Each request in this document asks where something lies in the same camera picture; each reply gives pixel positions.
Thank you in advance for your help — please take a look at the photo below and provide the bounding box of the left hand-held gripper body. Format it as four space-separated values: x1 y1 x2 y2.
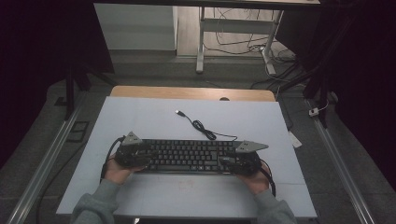
114 131 152 170

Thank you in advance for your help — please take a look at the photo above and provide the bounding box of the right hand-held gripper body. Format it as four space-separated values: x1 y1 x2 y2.
229 140 269 175

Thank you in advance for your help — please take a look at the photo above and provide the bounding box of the black keyboard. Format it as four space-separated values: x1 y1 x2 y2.
136 138 260 175

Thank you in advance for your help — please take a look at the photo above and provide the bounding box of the person's right hand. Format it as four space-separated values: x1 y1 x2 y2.
235 162 271 196

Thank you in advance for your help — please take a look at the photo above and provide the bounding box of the person's left hand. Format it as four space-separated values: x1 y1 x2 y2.
104 152 146 186

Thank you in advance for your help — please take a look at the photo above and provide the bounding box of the white board sheet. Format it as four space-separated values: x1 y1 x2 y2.
55 96 318 218

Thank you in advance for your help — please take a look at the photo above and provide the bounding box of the white paper tag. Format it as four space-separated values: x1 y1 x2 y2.
288 130 303 148

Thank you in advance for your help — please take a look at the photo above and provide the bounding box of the black floor plate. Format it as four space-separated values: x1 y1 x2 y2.
65 120 91 144

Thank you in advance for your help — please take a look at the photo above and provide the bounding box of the black metal stand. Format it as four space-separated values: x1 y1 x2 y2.
54 62 118 120
276 62 332 129

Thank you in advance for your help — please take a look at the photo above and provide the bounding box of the white cabinet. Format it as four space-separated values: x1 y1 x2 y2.
93 3 177 51

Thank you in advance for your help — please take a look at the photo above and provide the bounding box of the dark curtain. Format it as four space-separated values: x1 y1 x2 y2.
0 0 115 169
275 0 396 190

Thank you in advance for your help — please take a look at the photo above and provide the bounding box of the white-legged desk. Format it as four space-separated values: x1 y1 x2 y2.
92 0 321 76

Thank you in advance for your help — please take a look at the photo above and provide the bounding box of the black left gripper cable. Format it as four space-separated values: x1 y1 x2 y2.
99 135 126 183

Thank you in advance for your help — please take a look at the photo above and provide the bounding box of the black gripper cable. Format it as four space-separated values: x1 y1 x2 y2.
99 135 126 183
260 158 277 198

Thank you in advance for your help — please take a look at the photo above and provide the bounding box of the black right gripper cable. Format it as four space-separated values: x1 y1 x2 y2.
260 158 277 198

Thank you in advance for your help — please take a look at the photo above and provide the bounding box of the black keyboard cable with plug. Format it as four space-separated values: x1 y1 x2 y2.
175 109 238 142

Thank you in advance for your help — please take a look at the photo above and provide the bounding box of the aluminium floor rail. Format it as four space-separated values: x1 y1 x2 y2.
304 99 376 224
6 96 87 224

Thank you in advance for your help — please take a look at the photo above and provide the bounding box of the thin black floor cable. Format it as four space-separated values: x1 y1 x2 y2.
35 141 89 224

